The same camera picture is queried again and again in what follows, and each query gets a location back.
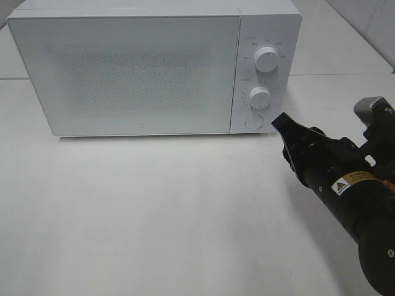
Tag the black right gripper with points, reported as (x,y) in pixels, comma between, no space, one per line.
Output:
(318,161)

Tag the round white door button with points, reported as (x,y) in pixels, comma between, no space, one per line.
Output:
(254,122)

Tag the white microwave door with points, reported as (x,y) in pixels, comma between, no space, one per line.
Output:
(131,76)

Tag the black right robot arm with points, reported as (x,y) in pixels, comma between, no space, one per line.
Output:
(366,212)

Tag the white lower microwave knob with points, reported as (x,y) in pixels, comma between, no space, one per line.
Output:
(259,97)

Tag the white microwave knob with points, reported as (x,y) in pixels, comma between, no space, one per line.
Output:
(266,59)
(259,97)

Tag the white upper microwave knob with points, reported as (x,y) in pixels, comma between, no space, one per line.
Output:
(266,59)

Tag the white microwave oven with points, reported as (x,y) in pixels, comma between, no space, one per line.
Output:
(261,23)

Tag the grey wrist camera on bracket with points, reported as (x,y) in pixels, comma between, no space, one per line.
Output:
(377,114)

